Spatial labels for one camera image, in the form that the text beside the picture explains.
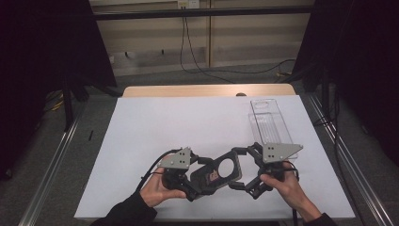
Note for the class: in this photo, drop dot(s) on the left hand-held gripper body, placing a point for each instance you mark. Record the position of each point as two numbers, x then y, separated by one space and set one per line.
176 163

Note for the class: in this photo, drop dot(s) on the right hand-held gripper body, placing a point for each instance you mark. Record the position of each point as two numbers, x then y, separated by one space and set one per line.
277 157

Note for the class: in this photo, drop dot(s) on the person's right hand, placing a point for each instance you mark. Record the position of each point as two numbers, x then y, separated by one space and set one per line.
287 188

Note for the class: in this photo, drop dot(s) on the person's left hand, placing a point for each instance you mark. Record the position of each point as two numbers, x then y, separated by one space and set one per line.
156 191

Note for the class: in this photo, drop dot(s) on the clear plastic storage box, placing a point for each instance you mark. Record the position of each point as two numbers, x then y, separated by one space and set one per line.
271 125

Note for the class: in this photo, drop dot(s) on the white table cover sheet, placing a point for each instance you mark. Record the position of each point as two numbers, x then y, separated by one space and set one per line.
150 125

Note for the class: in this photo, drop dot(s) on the black metal stand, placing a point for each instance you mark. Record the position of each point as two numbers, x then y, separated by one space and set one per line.
326 94
67 103

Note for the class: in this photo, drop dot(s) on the small black stick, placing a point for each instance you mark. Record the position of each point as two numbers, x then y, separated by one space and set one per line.
90 135

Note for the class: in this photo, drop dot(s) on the black curtain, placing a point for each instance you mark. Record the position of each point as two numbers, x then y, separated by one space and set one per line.
47 47
360 62

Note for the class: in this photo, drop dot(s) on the black horizontal metal bar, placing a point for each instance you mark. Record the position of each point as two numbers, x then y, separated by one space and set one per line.
200 13

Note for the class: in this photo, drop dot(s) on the aluminium floor rail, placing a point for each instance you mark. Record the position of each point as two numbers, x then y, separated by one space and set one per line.
50 175
351 160

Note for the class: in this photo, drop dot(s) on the white wall socket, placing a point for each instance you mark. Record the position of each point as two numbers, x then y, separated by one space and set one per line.
188 3

